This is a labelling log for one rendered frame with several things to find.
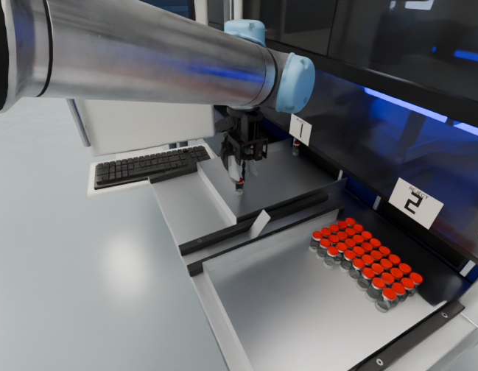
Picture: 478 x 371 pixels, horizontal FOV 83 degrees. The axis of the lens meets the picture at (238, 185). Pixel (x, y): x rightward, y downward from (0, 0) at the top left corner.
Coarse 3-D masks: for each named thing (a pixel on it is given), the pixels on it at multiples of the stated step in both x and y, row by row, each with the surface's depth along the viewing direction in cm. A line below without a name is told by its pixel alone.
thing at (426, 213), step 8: (400, 184) 51; (408, 184) 50; (400, 192) 52; (408, 192) 50; (416, 192) 49; (392, 200) 54; (400, 200) 52; (416, 200) 49; (424, 200) 48; (432, 200) 47; (400, 208) 53; (416, 208) 50; (424, 208) 48; (432, 208) 47; (440, 208) 46; (416, 216) 50; (424, 216) 49; (432, 216) 47; (424, 224) 49
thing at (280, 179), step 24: (288, 144) 93; (216, 168) 84; (240, 168) 84; (264, 168) 84; (288, 168) 84; (312, 168) 84; (216, 192) 71; (264, 192) 74; (288, 192) 74; (312, 192) 70; (240, 216) 62
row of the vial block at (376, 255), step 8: (344, 224) 59; (352, 232) 57; (360, 240) 55; (368, 248) 53; (376, 256) 52; (384, 264) 50; (392, 264) 50; (392, 272) 49; (400, 272) 49; (408, 280) 48; (408, 288) 47
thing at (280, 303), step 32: (320, 224) 64; (224, 256) 54; (256, 256) 57; (288, 256) 57; (224, 288) 52; (256, 288) 52; (288, 288) 52; (320, 288) 52; (352, 288) 52; (256, 320) 47; (288, 320) 47; (320, 320) 47; (352, 320) 47; (384, 320) 47; (416, 320) 43; (256, 352) 43; (288, 352) 43; (320, 352) 43; (352, 352) 43
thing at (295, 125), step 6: (294, 120) 75; (300, 120) 72; (294, 126) 76; (300, 126) 73; (306, 126) 71; (294, 132) 77; (306, 132) 72; (300, 138) 75; (306, 138) 72; (306, 144) 73
